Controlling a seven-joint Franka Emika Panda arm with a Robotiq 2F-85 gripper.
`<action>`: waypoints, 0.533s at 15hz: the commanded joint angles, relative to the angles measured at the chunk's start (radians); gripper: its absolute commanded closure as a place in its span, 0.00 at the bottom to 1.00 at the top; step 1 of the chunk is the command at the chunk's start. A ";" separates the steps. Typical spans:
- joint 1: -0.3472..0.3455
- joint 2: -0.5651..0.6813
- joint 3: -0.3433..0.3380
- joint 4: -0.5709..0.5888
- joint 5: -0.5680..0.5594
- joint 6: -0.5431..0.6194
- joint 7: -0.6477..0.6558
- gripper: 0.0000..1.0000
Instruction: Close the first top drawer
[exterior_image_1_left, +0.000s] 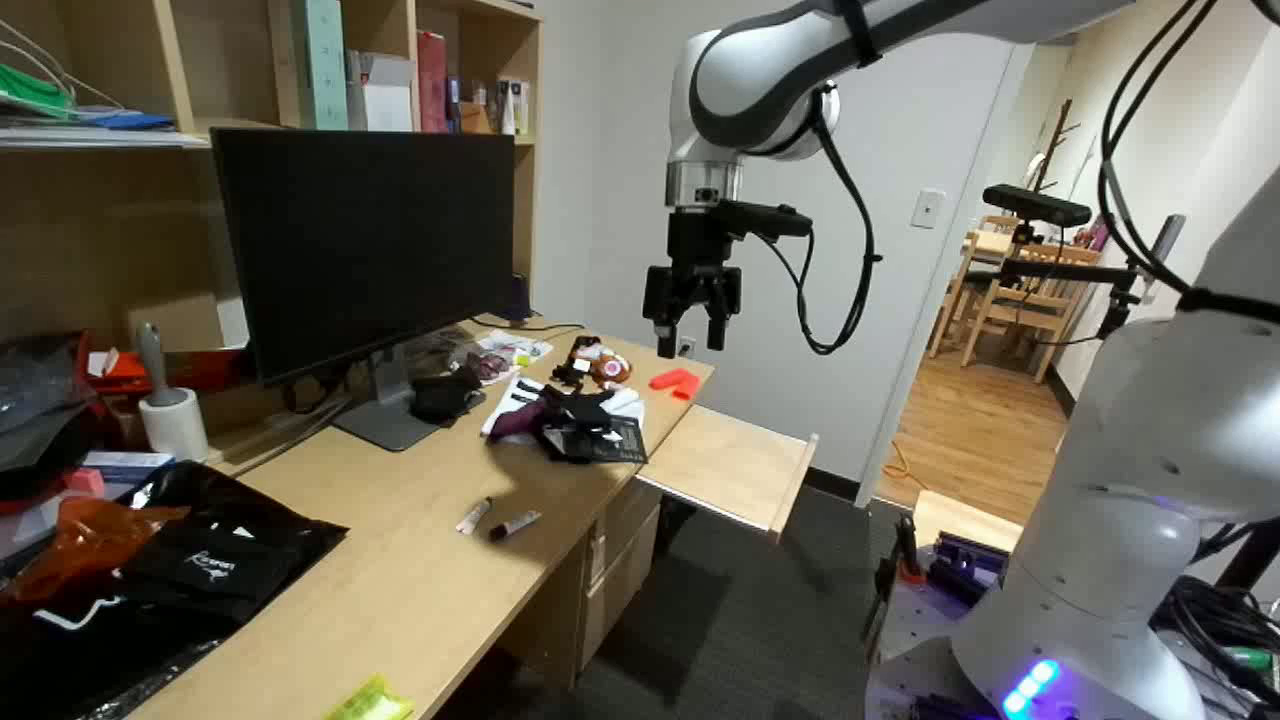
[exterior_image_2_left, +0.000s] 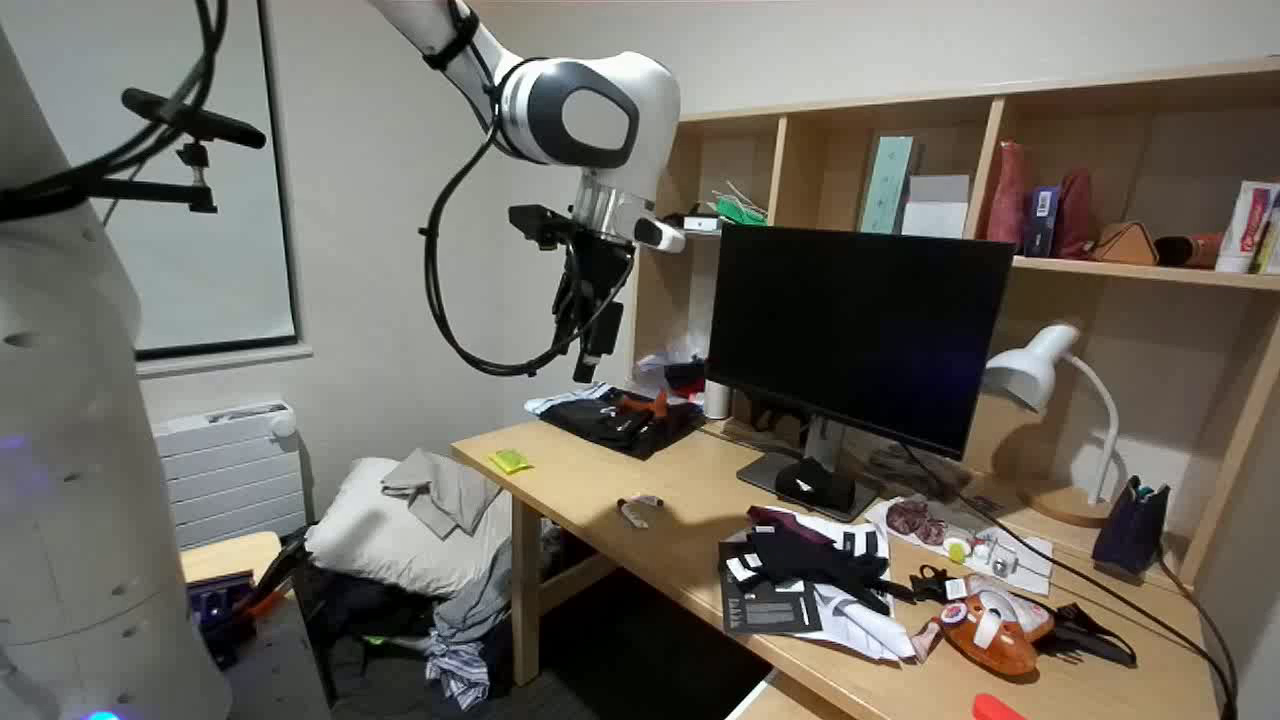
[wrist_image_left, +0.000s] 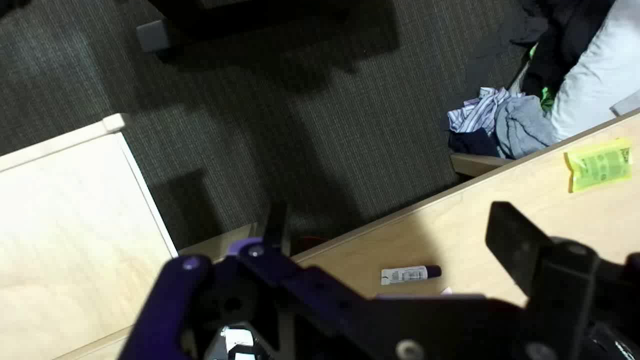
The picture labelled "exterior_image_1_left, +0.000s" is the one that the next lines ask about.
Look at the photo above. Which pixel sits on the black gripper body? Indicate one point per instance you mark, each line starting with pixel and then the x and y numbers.
pixel 699 256

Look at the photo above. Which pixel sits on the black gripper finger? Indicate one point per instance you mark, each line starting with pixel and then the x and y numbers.
pixel 665 339
pixel 718 328

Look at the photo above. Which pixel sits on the light wood top drawer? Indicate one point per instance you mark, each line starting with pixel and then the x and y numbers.
pixel 733 469

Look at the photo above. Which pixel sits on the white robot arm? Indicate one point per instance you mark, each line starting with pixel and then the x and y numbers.
pixel 1175 428

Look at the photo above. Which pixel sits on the red small object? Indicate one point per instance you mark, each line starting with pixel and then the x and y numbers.
pixel 677 382

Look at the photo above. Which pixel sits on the black pouch on desk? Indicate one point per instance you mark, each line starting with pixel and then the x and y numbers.
pixel 581 428

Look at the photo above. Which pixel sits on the light wood desk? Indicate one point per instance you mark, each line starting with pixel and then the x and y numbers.
pixel 413 593

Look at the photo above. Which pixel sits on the black marker pen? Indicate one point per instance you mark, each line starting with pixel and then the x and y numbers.
pixel 510 531

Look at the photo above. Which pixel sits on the wooden chair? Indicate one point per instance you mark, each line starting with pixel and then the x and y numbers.
pixel 1032 297

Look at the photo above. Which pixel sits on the black computer monitor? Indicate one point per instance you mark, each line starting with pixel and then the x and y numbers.
pixel 354 243

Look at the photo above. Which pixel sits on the white box on shelf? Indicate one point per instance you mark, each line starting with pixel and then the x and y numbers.
pixel 383 93

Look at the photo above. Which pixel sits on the teal book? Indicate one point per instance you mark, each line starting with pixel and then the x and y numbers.
pixel 320 49

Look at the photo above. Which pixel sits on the yellow green sticky pad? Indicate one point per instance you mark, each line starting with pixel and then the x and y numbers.
pixel 375 703

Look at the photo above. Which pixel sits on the white paper roll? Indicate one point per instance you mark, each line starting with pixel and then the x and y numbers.
pixel 174 426

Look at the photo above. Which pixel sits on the black plastic bag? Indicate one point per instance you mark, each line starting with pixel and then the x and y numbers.
pixel 131 593

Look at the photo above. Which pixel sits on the white light switch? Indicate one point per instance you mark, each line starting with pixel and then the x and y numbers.
pixel 929 209

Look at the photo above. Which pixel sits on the black camera on stand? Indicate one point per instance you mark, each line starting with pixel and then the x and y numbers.
pixel 1038 207

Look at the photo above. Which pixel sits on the wooden wall shelf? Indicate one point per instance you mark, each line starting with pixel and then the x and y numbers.
pixel 114 218

